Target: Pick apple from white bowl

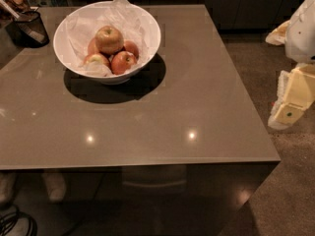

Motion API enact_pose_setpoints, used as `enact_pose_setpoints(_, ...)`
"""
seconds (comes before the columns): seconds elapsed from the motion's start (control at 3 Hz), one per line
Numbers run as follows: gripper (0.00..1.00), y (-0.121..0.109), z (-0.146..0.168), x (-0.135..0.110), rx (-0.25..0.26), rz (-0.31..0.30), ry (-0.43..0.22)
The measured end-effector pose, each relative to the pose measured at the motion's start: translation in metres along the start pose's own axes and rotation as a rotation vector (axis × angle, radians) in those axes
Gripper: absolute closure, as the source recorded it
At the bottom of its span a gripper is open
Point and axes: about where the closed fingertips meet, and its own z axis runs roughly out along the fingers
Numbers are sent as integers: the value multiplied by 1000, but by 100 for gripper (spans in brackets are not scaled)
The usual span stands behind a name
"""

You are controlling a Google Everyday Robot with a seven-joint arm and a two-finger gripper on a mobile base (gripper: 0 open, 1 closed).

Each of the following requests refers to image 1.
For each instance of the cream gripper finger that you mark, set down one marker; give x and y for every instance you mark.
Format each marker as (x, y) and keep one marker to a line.
(277, 36)
(296, 93)

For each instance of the left rear red apple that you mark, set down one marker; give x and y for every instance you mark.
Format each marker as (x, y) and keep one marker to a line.
(92, 49)

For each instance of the front right red apple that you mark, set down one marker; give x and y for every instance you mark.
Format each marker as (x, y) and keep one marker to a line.
(122, 62)

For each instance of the yellow-red apple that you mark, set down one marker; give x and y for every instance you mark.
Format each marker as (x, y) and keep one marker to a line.
(109, 40)

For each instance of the right rear red apple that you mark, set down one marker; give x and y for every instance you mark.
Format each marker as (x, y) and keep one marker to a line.
(131, 47)

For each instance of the red apple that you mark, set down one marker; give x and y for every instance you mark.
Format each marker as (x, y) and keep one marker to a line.
(131, 47)
(122, 62)
(92, 49)

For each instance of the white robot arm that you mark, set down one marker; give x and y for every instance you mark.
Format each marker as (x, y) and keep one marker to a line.
(300, 34)

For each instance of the black mesh basket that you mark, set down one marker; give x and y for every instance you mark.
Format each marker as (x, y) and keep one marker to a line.
(28, 31)

